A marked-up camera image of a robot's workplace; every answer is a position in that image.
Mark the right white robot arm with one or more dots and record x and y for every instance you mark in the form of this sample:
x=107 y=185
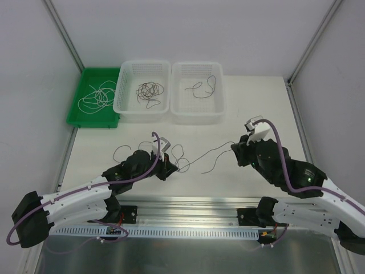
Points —
x=321 y=206

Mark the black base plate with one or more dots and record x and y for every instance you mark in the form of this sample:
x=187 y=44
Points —
x=247 y=217
x=127 y=214

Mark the white slotted cable duct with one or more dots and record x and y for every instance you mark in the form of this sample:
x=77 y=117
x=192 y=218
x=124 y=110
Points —
x=159 y=232

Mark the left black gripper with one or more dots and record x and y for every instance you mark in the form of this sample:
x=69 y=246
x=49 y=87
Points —
x=164 y=170

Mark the left aluminium frame post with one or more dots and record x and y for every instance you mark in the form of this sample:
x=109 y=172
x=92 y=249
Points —
x=55 y=17

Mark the right aluminium frame post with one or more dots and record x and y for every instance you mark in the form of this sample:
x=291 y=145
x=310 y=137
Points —
x=325 y=22

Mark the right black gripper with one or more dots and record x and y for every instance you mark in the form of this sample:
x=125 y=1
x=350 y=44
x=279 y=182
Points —
x=242 y=151

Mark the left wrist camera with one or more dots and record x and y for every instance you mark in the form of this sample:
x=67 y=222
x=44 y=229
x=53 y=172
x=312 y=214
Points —
x=164 y=146

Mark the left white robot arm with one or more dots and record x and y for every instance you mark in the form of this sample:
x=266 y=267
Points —
x=28 y=231

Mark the aluminium frame post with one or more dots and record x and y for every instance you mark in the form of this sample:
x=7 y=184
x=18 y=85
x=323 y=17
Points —
x=55 y=17
x=325 y=22

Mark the right white plastic basket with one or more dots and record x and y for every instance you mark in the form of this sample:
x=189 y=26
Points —
x=197 y=93

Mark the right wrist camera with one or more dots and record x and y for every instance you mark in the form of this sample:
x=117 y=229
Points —
x=257 y=130

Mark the aluminium mounting rail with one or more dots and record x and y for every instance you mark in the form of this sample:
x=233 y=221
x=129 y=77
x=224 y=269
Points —
x=164 y=212

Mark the white plastic basket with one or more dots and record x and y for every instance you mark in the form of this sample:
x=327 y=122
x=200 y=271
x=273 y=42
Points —
x=197 y=93
x=142 y=91

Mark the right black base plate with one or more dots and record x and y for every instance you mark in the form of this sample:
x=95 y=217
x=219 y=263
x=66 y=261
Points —
x=247 y=217

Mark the left white plastic basket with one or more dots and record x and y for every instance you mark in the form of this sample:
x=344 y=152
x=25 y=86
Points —
x=142 y=91

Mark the green plastic tray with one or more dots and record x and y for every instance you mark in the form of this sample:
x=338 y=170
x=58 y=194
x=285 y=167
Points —
x=93 y=100

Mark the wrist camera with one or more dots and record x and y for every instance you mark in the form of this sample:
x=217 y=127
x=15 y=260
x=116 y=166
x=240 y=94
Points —
x=257 y=130
x=164 y=146

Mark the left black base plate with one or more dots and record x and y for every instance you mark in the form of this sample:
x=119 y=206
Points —
x=127 y=214

